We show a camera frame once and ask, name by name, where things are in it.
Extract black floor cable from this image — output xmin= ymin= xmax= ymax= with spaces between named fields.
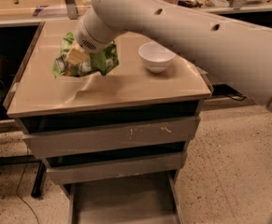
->
xmin=15 ymin=147 xmax=40 ymax=224

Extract top grey drawer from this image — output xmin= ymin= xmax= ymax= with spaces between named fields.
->
xmin=22 ymin=116 xmax=200 ymax=159

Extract white bowl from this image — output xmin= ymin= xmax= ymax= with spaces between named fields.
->
xmin=138 ymin=42 xmax=176 ymax=73

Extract green rice chip bag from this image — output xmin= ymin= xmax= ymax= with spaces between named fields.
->
xmin=52 ymin=32 xmax=120 ymax=77

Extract middle grey drawer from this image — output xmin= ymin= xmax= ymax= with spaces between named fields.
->
xmin=47 ymin=151 xmax=186 ymax=185

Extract grey drawer cabinet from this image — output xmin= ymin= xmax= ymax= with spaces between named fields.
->
xmin=2 ymin=18 xmax=214 ymax=224

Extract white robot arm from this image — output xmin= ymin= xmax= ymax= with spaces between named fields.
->
xmin=75 ymin=0 xmax=272 ymax=112

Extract bottom open grey drawer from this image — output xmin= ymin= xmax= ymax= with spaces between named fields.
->
xmin=67 ymin=172 xmax=183 ymax=224

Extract black table leg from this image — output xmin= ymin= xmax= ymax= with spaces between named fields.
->
xmin=31 ymin=162 xmax=46 ymax=198

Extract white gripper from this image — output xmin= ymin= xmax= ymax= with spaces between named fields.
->
xmin=66 ymin=8 xmax=125 ymax=65

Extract black cable under rail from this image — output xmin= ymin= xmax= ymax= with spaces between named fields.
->
xmin=216 ymin=91 xmax=248 ymax=102

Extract grey metal post left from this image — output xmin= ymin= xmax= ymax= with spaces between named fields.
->
xmin=64 ymin=0 xmax=79 ymax=20

